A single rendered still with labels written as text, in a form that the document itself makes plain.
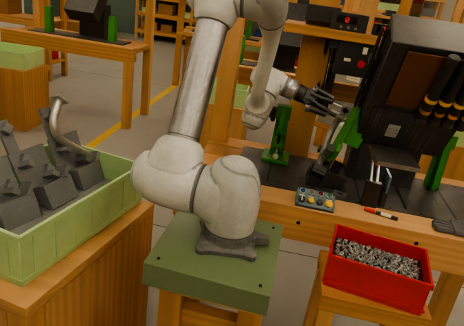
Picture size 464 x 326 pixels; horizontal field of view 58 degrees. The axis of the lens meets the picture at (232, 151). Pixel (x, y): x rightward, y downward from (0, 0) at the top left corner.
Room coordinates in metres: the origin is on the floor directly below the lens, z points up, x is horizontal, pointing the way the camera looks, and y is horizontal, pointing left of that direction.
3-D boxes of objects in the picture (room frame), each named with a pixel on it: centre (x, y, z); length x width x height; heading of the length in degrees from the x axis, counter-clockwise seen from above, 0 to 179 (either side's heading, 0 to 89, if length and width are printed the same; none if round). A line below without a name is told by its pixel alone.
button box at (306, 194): (1.49, -0.35, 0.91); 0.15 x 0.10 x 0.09; 83
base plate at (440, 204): (1.76, -0.58, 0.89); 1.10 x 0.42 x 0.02; 83
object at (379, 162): (1.65, -0.64, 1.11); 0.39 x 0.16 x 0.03; 173
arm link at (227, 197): (1.11, -0.01, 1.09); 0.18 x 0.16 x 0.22; 80
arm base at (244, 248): (1.11, -0.04, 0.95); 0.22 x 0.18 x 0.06; 92
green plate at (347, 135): (1.70, -0.50, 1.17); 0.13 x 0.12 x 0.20; 83
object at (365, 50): (1.98, -0.50, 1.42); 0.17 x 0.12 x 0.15; 83
